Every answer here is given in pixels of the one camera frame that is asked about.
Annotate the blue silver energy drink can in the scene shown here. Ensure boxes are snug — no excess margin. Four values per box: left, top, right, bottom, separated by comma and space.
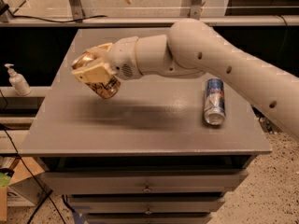
204, 77, 226, 126

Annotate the top grey drawer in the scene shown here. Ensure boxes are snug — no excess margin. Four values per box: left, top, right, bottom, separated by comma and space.
42, 169, 249, 195

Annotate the middle grey drawer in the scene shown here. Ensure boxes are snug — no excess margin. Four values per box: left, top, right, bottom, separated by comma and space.
69, 195, 224, 214

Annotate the left metal bracket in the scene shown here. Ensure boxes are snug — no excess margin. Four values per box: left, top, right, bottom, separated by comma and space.
68, 0, 84, 20

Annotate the white pump dispenser bottle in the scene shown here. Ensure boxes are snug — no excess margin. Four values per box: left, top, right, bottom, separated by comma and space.
5, 63, 31, 96

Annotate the right metal bracket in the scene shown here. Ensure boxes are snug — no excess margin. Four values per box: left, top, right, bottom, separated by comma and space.
190, 0, 203, 20

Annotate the cardboard box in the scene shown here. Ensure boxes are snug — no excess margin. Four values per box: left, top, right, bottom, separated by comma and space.
0, 157, 50, 221

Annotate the metal bracket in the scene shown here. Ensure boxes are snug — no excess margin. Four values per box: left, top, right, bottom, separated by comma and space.
68, 0, 84, 20
190, 0, 203, 20

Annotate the grey drawer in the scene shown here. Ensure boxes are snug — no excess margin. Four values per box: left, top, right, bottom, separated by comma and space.
86, 214, 212, 224
42, 169, 249, 195
69, 195, 224, 214

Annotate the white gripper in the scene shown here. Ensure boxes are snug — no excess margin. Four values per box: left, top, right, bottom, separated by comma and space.
72, 36, 142, 84

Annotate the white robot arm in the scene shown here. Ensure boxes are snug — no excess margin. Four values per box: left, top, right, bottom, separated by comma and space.
72, 19, 299, 139

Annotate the grey drawer cabinet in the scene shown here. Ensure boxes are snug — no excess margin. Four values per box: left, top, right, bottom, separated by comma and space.
20, 26, 273, 224

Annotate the black cable on floor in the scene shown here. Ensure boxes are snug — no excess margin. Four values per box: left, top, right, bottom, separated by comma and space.
0, 123, 68, 224

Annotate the orange patterned soda can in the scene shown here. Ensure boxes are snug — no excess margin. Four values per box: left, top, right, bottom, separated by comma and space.
72, 52, 121, 99

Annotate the bottom grey drawer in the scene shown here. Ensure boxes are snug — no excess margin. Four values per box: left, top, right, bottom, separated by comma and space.
86, 214, 212, 224

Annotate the black cable on rail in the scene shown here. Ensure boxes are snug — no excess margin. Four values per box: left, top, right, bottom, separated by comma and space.
12, 14, 108, 24

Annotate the green object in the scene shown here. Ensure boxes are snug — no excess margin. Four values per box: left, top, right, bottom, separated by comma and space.
0, 168, 14, 187

